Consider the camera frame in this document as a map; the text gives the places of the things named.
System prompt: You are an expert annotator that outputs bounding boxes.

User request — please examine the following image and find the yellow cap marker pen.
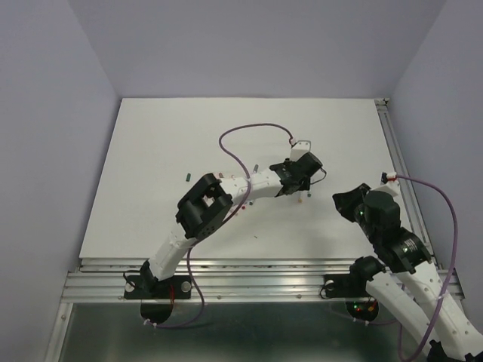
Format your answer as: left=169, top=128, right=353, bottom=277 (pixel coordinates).
left=297, top=191, right=304, bottom=204

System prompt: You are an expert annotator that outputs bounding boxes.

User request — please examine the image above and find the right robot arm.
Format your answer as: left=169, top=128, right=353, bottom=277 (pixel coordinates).
left=332, top=180, right=482, bottom=361

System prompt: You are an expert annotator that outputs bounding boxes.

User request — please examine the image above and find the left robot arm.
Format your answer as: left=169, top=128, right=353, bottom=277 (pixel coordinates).
left=140, top=152, right=323, bottom=297

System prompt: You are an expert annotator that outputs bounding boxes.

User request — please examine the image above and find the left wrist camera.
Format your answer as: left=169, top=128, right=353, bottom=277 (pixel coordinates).
left=289, top=140, right=312, bottom=161

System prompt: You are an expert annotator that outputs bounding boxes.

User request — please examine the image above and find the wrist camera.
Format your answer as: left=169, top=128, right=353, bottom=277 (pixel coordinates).
left=377, top=172, right=400, bottom=197
left=289, top=140, right=312, bottom=161

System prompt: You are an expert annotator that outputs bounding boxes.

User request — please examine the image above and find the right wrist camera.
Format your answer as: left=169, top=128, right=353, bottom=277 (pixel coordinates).
left=377, top=172, right=400, bottom=197

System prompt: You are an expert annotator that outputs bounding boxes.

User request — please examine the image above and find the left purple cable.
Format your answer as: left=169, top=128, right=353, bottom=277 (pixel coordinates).
left=152, top=122, right=297, bottom=329

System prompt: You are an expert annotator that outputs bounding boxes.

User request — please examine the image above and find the purple cable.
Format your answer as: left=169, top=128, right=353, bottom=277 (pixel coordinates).
left=395, top=173, right=460, bottom=359
left=152, top=122, right=297, bottom=329

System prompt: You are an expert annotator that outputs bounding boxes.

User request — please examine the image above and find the aluminium right side rail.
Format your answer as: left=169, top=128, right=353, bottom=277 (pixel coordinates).
left=374, top=98, right=435, bottom=259

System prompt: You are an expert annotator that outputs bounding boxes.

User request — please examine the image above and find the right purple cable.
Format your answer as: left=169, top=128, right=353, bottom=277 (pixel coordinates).
left=395, top=173, right=460, bottom=359

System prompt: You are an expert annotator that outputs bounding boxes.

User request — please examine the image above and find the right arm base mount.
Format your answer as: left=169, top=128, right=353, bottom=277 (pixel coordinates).
left=319, top=274, right=380, bottom=324

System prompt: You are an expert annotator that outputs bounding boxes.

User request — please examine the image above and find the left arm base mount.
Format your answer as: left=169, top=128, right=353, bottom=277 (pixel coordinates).
left=122, top=271, right=193, bottom=328

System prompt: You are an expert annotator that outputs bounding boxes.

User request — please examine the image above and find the aluminium front rail frame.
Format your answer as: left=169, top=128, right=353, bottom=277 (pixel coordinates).
left=43, top=257, right=465, bottom=362

